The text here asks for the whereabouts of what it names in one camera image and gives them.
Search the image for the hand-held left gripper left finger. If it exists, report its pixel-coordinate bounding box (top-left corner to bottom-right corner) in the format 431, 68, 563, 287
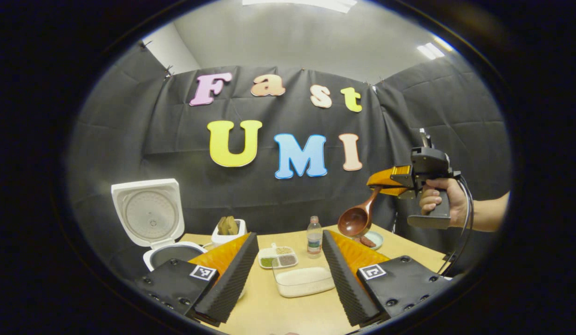
134, 232, 259, 326

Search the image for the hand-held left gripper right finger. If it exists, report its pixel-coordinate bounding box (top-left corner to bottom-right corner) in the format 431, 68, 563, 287
321, 229, 451, 327

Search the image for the clear container of rice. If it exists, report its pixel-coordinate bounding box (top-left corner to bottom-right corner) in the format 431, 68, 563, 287
272, 261, 336, 298

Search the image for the brown wooden spoon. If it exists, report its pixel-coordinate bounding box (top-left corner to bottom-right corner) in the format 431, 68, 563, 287
338, 186, 382, 238

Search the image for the white rice cooker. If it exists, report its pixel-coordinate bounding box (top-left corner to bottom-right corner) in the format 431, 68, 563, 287
111, 179, 208, 272

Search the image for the white toaster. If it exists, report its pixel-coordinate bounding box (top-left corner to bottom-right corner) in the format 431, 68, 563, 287
211, 219, 247, 247

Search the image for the clear plastic bottle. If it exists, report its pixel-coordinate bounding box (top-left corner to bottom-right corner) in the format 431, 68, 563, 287
307, 216, 323, 259

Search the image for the pale green plate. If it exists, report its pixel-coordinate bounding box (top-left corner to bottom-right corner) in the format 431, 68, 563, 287
358, 231, 384, 250

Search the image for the white divided grain tray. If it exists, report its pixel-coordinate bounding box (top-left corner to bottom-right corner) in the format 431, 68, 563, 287
258, 243, 298, 269

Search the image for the brown bread slice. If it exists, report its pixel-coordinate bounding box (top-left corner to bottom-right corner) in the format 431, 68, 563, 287
217, 216, 239, 235

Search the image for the black backdrop cloth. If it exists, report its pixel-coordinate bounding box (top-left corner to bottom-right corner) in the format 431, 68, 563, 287
67, 44, 512, 280

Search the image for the small ceiling light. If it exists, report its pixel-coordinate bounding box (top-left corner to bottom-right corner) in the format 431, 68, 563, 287
417, 36, 455, 60

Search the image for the large ceiling light panel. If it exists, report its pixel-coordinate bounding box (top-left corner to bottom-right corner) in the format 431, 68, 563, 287
244, 0, 358, 13

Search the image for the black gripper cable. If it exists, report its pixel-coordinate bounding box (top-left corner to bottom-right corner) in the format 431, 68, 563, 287
437, 174, 474, 276

